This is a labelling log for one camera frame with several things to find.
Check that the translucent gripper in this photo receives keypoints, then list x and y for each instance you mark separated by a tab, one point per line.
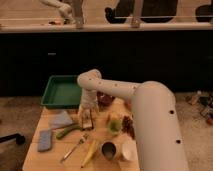
88	101

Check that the brown whiteboard eraser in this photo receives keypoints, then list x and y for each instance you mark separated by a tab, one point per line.
87	121

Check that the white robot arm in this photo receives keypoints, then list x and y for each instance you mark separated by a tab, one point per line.
159	142

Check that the dark red bowl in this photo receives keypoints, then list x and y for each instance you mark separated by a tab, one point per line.
104	99

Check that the green plastic tray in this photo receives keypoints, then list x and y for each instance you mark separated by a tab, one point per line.
61	92

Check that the grey folded cloth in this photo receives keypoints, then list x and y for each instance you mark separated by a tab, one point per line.
60	120

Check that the green cucumber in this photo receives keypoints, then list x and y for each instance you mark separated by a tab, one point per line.
67	130

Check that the green plastic cup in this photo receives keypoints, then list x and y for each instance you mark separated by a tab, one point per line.
114	127

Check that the metal fork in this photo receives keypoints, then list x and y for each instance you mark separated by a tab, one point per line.
81	141

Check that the brown grape bunch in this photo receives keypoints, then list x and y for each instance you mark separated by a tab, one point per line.
127	126

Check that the yellow banana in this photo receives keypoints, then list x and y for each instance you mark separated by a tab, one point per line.
91	151

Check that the small metal cup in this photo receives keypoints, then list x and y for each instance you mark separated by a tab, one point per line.
108	150

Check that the blue sponge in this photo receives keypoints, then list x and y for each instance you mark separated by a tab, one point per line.
44	141

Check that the white cup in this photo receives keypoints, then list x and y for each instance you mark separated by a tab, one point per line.
129	151

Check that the black chair leg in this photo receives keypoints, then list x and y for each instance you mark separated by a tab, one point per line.
18	138

